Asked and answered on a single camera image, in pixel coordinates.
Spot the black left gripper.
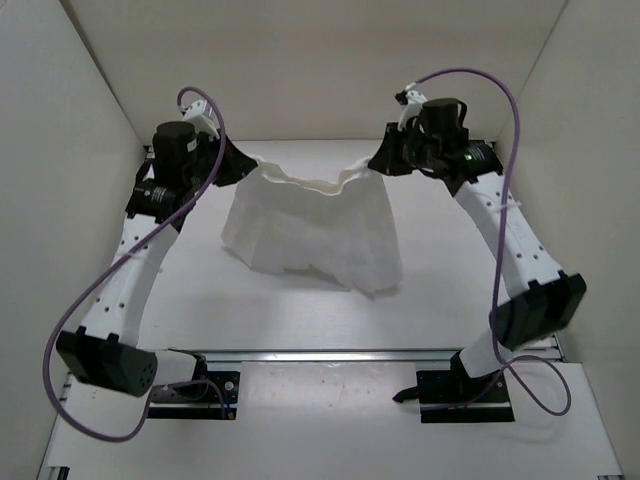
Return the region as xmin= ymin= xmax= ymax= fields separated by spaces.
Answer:
xmin=191 ymin=119 xmax=260 ymax=180

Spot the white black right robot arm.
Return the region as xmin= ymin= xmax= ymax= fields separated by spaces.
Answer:
xmin=397 ymin=90 xmax=587 ymax=406

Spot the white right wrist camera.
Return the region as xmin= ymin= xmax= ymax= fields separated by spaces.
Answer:
xmin=394 ymin=83 xmax=427 ymax=130

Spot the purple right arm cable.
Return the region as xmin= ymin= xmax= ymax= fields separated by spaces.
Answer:
xmin=407 ymin=68 xmax=572 ymax=415

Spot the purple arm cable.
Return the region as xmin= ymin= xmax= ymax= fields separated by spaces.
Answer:
xmin=407 ymin=68 xmax=572 ymax=415
xmin=42 ymin=87 xmax=226 ymax=444

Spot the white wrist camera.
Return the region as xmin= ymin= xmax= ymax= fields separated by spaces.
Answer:
xmin=181 ymin=100 xmax=219 ymax=139
xmin=394 ymin=83 xmax=427 ymax=130

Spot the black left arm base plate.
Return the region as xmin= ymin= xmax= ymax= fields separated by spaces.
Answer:
xmin=148 ymin=361 xmax=241 ymax=421

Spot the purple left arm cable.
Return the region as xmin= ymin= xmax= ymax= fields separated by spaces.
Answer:
xmin=42 ymin=87 xmax=226 ymax=444

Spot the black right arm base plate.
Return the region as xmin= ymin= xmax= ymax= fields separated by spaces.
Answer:
xmin=416 ymin=370 xmax=515 ymax=424

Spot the white pleated skirt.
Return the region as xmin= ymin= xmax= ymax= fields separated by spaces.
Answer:
xmin=221 ymin=159 xmax=403 ymax=295

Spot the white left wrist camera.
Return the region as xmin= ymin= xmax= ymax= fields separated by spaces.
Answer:
xmin=181 ymin=100 xmax=219 ymax=139

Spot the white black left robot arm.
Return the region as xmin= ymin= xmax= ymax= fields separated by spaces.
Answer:
xmin=54 ymin=120 xmax=403 ymax=398

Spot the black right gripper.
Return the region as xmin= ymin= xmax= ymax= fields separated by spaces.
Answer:
xmin=367 ymin=122 xmax=438 ymax=178

